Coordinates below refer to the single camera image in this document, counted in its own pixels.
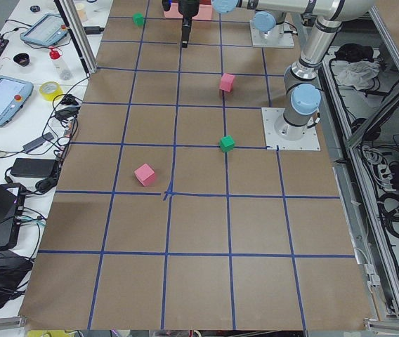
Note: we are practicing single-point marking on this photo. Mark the red cap squeeze bottle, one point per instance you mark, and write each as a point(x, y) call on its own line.
point(59, 64)

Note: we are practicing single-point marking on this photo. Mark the upper teach pendant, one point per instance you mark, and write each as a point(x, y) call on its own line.
point(46, 32)

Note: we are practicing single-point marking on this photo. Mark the black power adapter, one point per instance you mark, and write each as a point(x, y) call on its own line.
point(33, 168)

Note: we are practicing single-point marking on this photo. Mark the green cube table edge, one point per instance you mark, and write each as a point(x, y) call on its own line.
point(138, 19)

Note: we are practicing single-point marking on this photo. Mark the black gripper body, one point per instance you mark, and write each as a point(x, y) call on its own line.
point(186, 8)

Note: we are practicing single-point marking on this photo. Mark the lower teach pendant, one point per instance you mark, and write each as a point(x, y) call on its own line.
point(13, 95)

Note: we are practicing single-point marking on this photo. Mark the pink plastic bin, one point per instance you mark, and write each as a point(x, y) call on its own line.
point(205, 11)

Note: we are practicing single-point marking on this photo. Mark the pink cube far side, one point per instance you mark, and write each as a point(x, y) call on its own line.
point(145, 175)

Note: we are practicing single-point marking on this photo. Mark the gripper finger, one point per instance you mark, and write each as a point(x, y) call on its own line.
point(185, 32)

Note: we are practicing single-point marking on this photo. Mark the teach pendant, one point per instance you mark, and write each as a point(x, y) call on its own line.
point(46, 32)
point(13, 95)

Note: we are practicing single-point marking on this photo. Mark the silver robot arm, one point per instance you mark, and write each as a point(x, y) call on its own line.
point(303, 97)

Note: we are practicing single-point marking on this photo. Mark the aluminium frame post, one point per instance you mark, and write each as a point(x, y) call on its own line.
point(72, 21)

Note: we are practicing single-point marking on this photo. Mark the green cube near arm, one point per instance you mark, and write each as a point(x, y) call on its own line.
point(226, 143)

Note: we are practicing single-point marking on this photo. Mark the pink cube centre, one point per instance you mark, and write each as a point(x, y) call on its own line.
point(227, 82)

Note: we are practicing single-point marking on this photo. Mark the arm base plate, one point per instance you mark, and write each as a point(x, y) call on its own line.
point(279, 135)
point(279, 37)

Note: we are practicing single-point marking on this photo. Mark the yellow tape roll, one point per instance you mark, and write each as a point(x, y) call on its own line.
point(50, 90)

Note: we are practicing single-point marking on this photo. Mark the crumpled white cloth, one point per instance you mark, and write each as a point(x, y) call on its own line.
point(359, 75)

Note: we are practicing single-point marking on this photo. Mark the pink cube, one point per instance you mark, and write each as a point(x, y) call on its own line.
point(227, 82)
point(145, 175)

